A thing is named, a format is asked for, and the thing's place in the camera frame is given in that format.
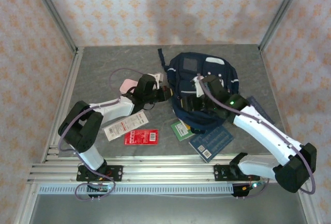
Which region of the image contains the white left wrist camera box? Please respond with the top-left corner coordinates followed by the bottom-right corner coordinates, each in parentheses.
top-left (149, 72), bottom-right (166, 89)

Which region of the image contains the small circuit board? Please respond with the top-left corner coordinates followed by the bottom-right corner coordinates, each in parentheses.
top-left (86, 182), bottom-right (116, 194)
top-left (242, 181), bottom-right (267, 193)

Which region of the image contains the pink rounded case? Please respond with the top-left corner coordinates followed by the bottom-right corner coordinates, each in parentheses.
top-left (119, 79), bottom-right (139, 93)

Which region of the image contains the white slotted cable duct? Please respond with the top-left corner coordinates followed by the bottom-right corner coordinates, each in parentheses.
top-left (38, 184), bottom-right (235, 196)

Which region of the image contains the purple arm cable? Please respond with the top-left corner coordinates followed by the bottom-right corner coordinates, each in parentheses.
top-left (57, 67), bottom-right (146, 202)
top-left (195, 73), bottom-right (317, 199)

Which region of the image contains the blue book with barcode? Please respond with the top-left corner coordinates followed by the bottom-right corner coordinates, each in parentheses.
top-left (188, 125), bottom-right (235, 164)

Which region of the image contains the aluminium side rail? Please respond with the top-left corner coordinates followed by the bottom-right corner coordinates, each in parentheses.
top-left (258, 44), bottom-right (296, 163)
top-left (40, 47), bottom-right (85, 163)

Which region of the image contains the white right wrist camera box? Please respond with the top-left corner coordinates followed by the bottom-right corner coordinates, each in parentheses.
top-left (191, 77), bottom-right (206, 98)

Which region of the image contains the green notebook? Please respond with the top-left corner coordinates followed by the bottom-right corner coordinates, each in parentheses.
top-left (170, 120), bottom-right (206, 142)

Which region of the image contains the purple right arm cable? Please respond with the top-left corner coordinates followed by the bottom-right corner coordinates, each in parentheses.
top-left (195, 73), bottom-right (317, 199)

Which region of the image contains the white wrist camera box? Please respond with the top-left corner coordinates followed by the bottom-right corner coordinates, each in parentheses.
top-left (191, 77), bottom-right (206, 98)
top-left (149, 72), bottom-right (166, 89)

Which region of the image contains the navy blue backpack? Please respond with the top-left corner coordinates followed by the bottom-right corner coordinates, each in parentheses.
top-left (157, 48), bottom-right (238, 135)

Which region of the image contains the aluminium frame post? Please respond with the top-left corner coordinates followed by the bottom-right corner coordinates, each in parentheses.
top-left (30, 0), bottom-right (79, 54)
top-left (258, 0), bottom-right (308, 52)

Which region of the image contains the aluminium frame leg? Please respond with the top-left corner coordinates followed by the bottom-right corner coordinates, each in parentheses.
top-left (14, 182), bottom-right (39, 224)
top-left (297, 191), bottom-right (323, 224)

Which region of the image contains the red stationery packet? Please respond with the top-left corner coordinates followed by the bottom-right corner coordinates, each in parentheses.
top-left (124, 129), bottom-right (159, 146)

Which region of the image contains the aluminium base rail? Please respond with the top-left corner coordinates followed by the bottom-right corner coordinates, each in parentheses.
top-left (27, 154), bottom-right (310, 184)

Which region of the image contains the clear plastic stationery packet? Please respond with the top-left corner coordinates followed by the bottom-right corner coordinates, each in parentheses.
top-left (103, 110), bottom-right (150, 141)

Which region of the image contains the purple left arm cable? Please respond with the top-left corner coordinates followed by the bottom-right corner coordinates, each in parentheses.
top-left (57, 67), bottom-right (146, 202)

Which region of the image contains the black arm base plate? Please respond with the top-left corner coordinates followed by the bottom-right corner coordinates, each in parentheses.
top-left (77, 165), bottom-right (124, 183)
top-left (214, 164), bottom-right (259, 183)

